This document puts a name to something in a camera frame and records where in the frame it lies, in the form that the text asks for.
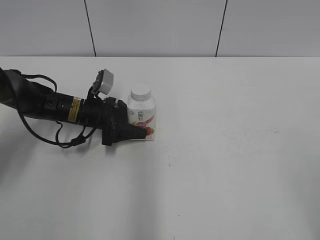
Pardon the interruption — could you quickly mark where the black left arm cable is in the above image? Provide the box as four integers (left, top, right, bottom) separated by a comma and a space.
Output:
14, 73, 97, 149

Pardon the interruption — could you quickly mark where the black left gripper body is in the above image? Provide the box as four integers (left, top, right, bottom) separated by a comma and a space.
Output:
82, 96, 128, 146

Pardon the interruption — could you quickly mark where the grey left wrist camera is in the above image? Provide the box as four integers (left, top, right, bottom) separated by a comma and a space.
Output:
91, 68, 114, 95

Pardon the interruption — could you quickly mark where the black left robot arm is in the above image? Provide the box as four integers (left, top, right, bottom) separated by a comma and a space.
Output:
0, 69, 147, 149

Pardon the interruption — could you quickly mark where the white bottle cap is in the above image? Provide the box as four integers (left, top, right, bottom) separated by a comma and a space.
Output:
130, 84, 151, 102

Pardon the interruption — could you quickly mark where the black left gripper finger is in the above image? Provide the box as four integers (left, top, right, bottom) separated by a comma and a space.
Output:
117, 99, 128, 123
113, 122, 147, 143

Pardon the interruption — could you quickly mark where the white yogurt drink bottle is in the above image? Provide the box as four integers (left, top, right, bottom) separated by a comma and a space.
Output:
127, 91, 157, 141

